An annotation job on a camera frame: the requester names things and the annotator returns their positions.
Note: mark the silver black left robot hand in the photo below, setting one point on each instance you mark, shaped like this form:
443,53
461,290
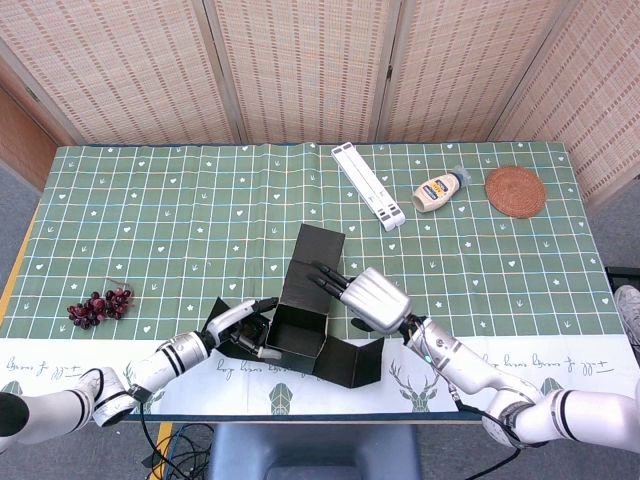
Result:
230,320

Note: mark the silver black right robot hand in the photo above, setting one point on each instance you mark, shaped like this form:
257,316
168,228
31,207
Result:
377,302

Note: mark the black folding cardboard box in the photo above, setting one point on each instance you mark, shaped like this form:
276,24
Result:
320,245

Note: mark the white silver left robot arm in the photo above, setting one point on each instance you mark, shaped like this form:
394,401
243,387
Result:
170,355

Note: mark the white folding stand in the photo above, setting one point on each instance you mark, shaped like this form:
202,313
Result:
367,187

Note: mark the cream mayonnaise squeeze bottle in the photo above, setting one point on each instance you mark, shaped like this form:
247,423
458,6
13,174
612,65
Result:
435,192

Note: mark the dark red grape bunch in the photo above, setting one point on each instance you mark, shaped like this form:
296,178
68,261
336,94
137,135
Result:
100,307

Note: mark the green grid tablecloth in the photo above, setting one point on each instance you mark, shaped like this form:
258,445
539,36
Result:
150,200

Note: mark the grey blue robot torso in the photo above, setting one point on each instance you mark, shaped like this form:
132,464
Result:
310,450

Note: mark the round brown woven coaster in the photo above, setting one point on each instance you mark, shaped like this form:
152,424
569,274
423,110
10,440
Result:
515,192

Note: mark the black flat stand base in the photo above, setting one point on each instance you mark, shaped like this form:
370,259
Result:
622,275

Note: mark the bamboo folding screen panel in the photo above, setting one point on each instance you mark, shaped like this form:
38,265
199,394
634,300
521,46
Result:
465,65
125,65
305,65
605,100

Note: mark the grey sneaker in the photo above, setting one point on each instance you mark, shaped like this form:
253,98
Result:
629,310

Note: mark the brown wooden door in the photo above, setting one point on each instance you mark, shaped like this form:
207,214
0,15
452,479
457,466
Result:
20,145

